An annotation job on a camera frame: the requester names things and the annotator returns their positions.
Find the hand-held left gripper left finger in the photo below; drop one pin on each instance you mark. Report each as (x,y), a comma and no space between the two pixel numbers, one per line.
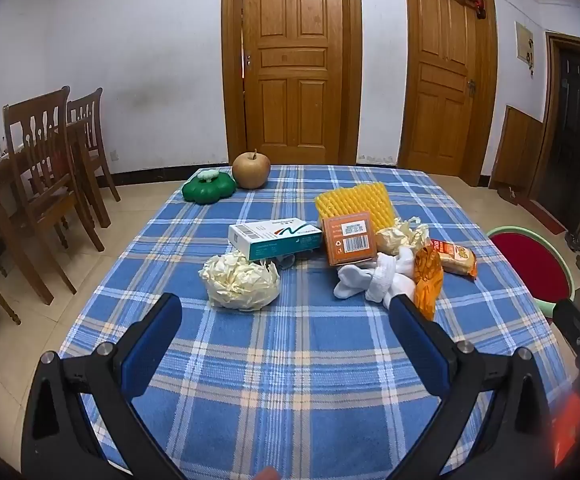
(152,345)

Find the brown apple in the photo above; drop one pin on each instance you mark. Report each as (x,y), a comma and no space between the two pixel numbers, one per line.
(251,172)

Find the large paper ball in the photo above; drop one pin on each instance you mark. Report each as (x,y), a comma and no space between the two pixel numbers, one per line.
(240,282)

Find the person's left hand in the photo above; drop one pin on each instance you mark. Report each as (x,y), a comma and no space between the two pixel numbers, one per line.
(269,474)

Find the blue plaid tablecloth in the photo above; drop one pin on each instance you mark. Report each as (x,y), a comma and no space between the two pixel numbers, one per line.
(280,360)

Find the wooden door with frame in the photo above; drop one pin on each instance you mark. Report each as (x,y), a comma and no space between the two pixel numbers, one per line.
(295,85)
(439,85)

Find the red doormat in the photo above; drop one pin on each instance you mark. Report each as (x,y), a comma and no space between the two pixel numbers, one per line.
(539,212)

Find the brown shoe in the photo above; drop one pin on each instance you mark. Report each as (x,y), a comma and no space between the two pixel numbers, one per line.
(509,191)

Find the orange cardboard box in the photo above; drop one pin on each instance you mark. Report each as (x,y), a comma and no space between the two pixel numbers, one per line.
(335,252)

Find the orange snack packet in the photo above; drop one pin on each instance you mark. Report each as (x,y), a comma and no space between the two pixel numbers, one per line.
(427,280)

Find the small cream paper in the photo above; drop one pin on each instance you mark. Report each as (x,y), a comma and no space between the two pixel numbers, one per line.
(394,240)

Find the green flower-shaped container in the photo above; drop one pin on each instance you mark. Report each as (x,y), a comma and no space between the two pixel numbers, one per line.
(205,191)

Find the beige wall panel box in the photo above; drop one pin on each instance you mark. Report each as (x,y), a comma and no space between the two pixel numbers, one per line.
(523,40)

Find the red biscuit packet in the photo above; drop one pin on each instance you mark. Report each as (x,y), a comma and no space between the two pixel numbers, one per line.
(457,257)

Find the red round stool green rim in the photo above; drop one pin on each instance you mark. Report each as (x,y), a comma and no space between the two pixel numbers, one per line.
(529,265)

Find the white teal medicine box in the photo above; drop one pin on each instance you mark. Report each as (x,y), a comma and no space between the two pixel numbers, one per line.
(270,232)

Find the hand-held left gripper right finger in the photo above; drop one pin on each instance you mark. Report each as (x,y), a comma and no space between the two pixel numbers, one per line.
(419,345)

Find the yellow foam fruit net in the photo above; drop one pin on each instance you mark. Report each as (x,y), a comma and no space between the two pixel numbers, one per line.
(354,200)

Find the black entrance door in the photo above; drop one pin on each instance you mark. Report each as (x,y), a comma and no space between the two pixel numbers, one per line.
(569,135)

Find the wooden wall cabinet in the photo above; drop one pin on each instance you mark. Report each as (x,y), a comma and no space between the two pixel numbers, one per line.
(517,150)

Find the red hanging ornament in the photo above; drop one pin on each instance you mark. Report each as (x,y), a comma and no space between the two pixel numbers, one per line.
(479,9)

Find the orange plastic bin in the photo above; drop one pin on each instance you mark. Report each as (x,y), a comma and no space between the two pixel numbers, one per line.
(572,420)

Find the white sock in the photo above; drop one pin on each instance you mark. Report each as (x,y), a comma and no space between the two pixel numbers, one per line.
(384,277)

